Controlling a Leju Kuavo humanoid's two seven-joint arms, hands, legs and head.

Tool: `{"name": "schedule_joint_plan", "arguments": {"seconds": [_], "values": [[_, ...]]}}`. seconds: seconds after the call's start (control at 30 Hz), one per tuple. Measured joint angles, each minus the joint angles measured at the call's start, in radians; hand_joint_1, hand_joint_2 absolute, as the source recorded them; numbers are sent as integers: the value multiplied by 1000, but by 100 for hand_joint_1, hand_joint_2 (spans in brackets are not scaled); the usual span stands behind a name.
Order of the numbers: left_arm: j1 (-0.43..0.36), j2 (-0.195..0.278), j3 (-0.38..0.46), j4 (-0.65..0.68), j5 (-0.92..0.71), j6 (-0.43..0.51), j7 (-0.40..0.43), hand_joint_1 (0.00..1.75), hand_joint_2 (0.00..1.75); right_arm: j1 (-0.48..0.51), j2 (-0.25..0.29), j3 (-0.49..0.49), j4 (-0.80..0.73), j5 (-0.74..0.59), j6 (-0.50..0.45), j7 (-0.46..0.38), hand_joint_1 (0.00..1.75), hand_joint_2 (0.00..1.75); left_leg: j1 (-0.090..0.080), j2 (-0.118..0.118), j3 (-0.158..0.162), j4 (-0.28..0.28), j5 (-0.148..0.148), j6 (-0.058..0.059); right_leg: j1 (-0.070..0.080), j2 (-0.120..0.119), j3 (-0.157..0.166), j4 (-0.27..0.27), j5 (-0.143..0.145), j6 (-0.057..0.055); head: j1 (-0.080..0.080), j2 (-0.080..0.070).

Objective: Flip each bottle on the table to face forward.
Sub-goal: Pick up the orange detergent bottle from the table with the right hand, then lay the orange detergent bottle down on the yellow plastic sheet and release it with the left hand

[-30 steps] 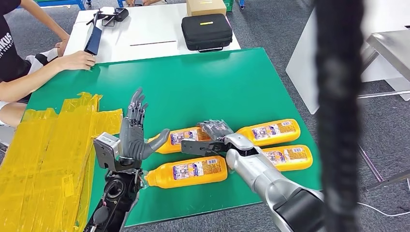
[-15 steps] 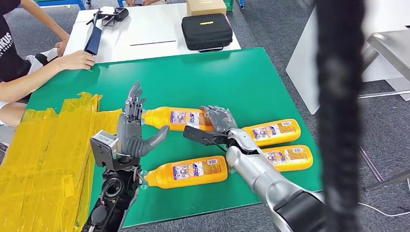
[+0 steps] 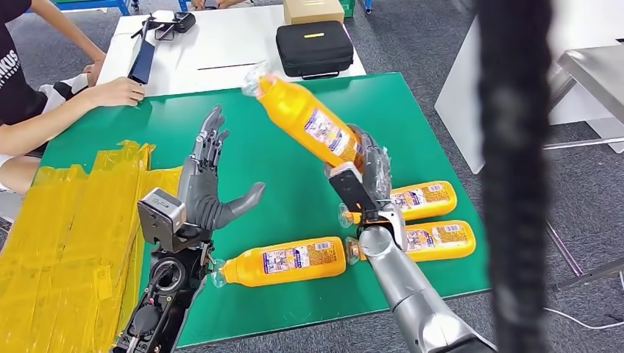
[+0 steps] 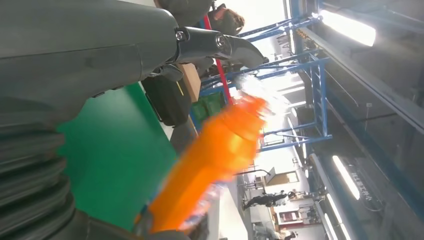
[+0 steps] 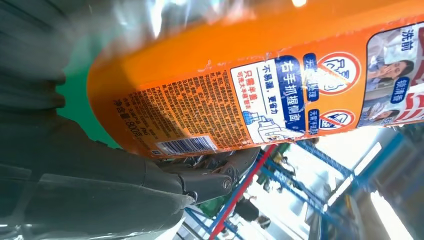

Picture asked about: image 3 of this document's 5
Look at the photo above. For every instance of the blue metal frame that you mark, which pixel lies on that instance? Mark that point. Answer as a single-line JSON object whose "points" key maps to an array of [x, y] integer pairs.
{"points": [[92, 4]]}

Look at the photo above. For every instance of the person's left forearm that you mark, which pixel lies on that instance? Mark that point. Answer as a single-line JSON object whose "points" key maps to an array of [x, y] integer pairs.
{"points": [[68, 29]]}

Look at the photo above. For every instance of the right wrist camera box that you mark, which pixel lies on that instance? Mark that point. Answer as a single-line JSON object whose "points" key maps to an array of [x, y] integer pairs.
{"points": [[353, 192]]}

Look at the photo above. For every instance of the steel table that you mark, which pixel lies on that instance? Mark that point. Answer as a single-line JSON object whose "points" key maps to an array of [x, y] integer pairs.
{"points": [[595, 73]]}

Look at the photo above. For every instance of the blue metal leg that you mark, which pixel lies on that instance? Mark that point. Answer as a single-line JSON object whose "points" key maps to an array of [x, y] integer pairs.
{"points": [[184, 5], [368, 6]]}

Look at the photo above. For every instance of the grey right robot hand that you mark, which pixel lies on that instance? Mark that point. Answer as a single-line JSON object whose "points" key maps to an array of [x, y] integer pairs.
{"points": [[378, 170]]}

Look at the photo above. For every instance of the person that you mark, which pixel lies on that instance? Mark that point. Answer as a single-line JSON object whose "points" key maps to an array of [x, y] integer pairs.
{"points": [[229, 4], [14, 92]]}

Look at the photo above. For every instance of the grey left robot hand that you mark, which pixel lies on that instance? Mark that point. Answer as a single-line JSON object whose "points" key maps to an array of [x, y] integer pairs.
{"points": [[202, 195]]}

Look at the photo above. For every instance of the orange detergent bottle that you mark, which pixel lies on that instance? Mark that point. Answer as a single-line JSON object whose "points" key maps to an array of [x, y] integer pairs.
{"points": [[248, 268], [443, 241], [297, 117], [429, 200]]}

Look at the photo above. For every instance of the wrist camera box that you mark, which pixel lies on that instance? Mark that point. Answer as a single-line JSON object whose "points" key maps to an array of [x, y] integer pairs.
{"points": [[353, 192], [161, 219]]}

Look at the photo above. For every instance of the person's left hand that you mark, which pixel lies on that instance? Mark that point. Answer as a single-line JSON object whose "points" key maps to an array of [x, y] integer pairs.
{"points": [[94, 72]]}

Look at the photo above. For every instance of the metal stand legs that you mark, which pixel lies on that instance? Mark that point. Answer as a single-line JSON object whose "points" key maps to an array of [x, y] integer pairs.
{"points": [[595, 275]]}

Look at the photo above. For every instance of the dark blue flat device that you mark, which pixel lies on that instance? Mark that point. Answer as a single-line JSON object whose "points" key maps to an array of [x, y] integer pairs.
{"points": [[142, 61]]}

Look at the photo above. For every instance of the black carrying case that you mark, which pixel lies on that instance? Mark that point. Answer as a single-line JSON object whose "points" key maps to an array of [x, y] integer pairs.
{"points": [[314, 48]]}

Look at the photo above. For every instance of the green crate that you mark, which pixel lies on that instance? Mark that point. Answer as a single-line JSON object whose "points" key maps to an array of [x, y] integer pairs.
{"points": [[347, 7]]}

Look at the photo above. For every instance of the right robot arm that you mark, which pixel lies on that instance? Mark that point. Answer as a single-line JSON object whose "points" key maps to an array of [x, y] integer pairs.
{"points": [[409, 292]]}

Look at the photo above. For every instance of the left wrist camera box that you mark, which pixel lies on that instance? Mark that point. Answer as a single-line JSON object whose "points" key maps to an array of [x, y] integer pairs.
{"points": [[161, 219]]}

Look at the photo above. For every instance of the cardboard box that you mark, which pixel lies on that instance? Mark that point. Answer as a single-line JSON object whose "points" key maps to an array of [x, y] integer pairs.
{"points": [[312, 12]]}

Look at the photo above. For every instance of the person's right hand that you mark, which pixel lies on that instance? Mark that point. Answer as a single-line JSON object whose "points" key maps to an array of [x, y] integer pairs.
{"points": [[117, 92]]}

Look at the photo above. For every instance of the white cabinet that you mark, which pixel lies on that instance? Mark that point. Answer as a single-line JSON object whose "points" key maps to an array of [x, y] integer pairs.
{"points": [[453, 122]]}

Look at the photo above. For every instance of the person's right forearm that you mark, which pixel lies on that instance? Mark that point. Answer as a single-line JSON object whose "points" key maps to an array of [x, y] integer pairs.
{"points": [[44, 126]]}

